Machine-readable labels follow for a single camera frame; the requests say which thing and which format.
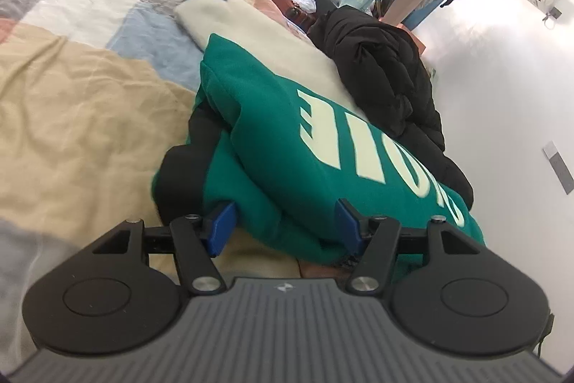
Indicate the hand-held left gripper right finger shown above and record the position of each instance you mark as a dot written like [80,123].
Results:
[349,226]

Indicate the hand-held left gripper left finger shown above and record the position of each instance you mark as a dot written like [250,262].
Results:
[222,226]

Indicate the green hoodie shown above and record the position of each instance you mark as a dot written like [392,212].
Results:
[278,131]

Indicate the black puffer jacket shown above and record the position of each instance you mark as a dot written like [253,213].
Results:
[381,64]

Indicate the patchwork bed quilt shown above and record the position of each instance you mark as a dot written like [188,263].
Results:
[89,96]

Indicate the orange box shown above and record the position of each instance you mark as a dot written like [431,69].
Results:
[419,42]

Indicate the cream fleece garment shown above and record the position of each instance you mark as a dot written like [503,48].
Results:
[251,28]

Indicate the white plastic bag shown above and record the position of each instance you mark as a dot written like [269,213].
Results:
[302,0]

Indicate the grey wall panel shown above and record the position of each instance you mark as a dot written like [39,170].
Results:
[560,167]

